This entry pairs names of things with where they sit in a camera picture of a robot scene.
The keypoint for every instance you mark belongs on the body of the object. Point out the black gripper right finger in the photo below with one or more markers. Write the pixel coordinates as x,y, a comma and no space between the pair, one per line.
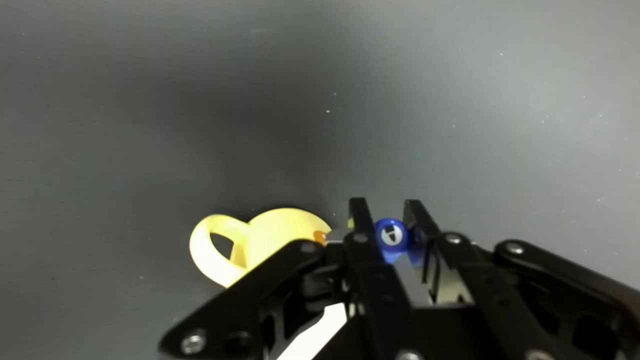
507,293

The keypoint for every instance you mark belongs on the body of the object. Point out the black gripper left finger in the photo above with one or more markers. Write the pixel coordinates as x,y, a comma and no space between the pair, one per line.
362,280

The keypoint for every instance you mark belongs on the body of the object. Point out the blue marker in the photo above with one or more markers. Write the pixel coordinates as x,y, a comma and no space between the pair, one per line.
391,238

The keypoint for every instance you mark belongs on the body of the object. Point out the yellow mug white inside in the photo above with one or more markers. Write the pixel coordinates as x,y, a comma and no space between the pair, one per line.
272,230

